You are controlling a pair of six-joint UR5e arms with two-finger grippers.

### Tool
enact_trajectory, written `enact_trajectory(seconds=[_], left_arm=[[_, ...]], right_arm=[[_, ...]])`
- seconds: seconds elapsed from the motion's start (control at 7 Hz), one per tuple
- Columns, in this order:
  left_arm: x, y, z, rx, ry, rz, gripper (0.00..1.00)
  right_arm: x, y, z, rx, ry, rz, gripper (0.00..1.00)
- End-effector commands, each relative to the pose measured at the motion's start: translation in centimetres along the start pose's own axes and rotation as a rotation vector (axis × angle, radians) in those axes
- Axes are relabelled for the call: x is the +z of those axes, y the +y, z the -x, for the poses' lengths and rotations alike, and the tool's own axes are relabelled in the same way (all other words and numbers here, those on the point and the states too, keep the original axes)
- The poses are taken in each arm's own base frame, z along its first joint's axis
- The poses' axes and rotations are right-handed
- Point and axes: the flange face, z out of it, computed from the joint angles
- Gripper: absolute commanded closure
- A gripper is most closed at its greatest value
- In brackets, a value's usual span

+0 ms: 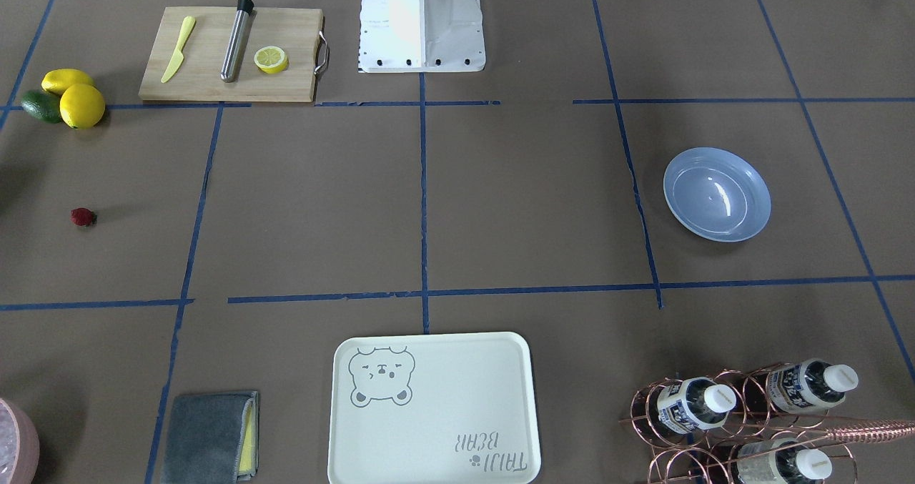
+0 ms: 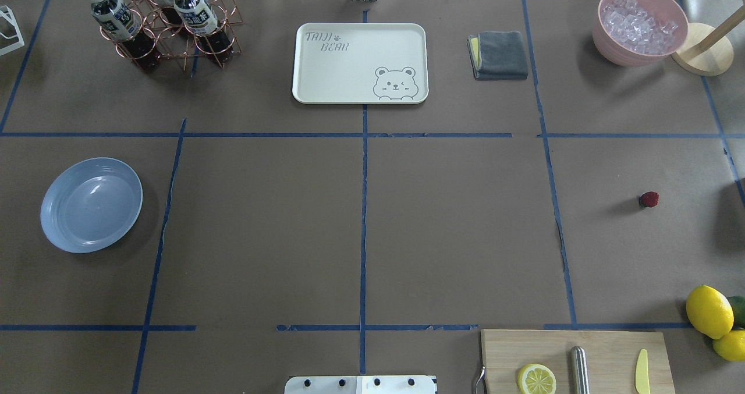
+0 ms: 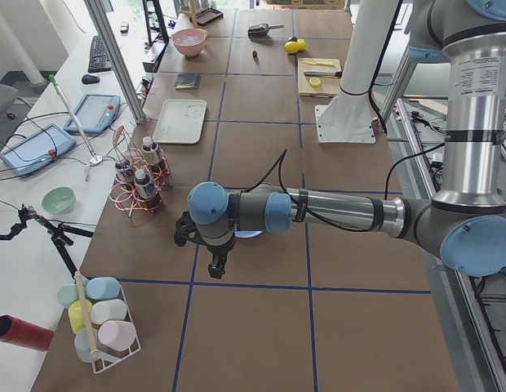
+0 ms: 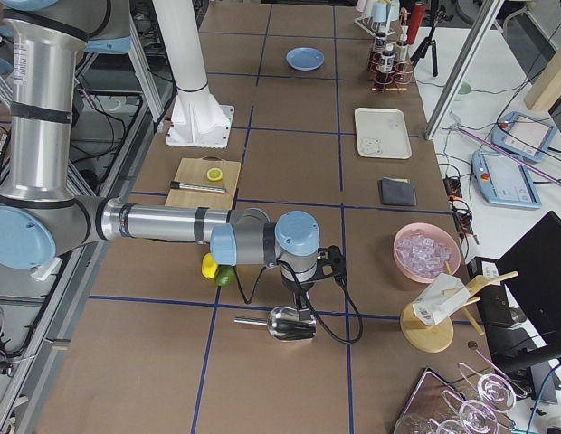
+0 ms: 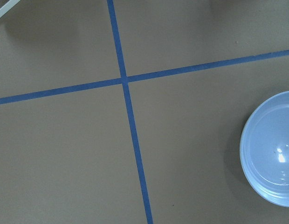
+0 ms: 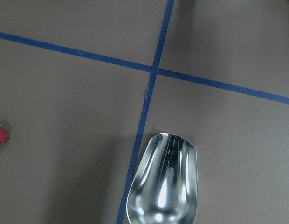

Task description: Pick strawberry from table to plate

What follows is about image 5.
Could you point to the light blue plate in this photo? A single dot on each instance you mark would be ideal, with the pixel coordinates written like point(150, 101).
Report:
point(264, 149)

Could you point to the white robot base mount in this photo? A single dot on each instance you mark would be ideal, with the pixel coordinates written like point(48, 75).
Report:
point(6, 5)

